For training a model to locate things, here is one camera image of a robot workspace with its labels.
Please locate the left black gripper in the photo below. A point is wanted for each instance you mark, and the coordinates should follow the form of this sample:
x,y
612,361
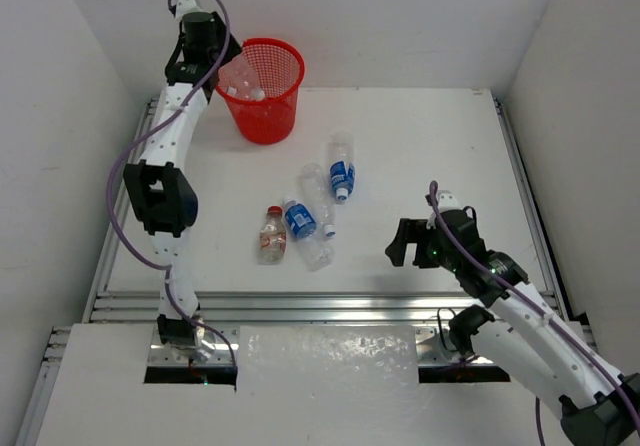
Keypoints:
x,y
230,49

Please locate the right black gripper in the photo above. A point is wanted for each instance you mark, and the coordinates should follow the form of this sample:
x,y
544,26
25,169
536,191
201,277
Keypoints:
x,y
410,230

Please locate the clear crushed bottle blue cap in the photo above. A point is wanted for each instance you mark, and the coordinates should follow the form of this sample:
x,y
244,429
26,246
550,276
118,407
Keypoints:
x,y
239,69

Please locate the large clear plastic bottle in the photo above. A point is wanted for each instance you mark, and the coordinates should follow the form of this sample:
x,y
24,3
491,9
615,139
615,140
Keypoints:
x,y
246,91

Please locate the blue-label plastic bottle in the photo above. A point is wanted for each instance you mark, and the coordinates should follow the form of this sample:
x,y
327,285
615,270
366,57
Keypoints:
x,y
341,166

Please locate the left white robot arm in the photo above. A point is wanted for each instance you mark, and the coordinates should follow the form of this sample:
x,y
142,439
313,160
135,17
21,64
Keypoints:
x,y
162,198

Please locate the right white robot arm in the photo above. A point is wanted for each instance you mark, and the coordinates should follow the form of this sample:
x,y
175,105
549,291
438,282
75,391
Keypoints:
x,y
513,326

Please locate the red mesh plastic bin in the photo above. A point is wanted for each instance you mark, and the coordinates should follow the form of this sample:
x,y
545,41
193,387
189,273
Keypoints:
x,y
281,69

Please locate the blue-label bottle white cap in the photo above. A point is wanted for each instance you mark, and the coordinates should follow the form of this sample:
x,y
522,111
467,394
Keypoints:
x,y
315,253

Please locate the clear bottle blue-white cap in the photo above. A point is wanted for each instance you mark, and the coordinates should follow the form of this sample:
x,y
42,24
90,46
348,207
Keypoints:
x,y
317,198

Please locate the red-capped labelled plastic bottle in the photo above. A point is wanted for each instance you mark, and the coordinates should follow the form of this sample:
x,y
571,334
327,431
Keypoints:
x,y
272,237

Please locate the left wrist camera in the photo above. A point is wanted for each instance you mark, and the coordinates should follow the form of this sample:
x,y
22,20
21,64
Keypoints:
x,y
184,7

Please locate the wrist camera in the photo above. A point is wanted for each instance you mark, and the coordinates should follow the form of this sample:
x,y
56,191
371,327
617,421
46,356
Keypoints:
x,y
444,201
184,7

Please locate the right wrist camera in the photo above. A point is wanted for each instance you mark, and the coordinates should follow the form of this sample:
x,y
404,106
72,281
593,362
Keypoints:
x,y
444,201

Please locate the aluminium frame rail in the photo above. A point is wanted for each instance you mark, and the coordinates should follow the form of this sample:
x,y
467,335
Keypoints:
x,y
312,308

